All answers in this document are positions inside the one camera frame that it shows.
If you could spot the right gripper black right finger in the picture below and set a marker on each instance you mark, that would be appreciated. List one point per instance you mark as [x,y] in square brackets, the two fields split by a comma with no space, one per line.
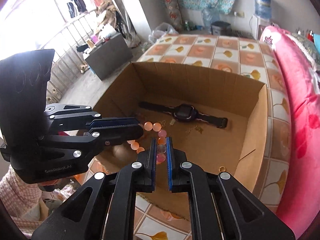
[220,206]

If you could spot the clear empty water jug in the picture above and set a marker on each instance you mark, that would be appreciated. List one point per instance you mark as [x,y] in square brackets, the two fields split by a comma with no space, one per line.
[209,16]

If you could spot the patterned tile table cloth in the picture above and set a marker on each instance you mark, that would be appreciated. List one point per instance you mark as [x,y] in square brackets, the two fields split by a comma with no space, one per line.
[248,58]

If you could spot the brown cardboard box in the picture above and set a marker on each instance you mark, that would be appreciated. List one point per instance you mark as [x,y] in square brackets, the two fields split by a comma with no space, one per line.
[237,149]

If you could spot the pink floral bed quilt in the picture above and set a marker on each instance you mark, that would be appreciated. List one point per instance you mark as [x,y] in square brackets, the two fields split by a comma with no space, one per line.
[299,205]

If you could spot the rolled patterned mat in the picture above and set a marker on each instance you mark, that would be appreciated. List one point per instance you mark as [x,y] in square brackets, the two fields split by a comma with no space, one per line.
[174,14]

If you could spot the dark grey cabinet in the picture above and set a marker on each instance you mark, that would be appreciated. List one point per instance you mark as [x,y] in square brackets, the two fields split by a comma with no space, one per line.
[109,56]

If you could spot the white plastic bag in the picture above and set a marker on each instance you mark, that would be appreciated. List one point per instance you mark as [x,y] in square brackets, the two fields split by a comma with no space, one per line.
[160,31]

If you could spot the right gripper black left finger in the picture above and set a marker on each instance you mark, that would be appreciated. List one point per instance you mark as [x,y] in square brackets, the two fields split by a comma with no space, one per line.
[104,207]

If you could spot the water dispenser with bottle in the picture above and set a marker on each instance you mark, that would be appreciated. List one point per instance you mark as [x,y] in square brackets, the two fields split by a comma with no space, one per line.
[261,17]

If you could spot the black smart watch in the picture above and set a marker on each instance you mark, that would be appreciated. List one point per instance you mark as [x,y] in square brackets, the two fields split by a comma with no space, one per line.
[185,113]

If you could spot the pink checkered left sleeve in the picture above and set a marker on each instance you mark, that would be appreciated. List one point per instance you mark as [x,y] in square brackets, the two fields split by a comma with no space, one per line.
[22,202]

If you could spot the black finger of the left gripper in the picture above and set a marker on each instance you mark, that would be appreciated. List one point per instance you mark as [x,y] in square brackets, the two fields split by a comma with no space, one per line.
[116,134]
[110,122]

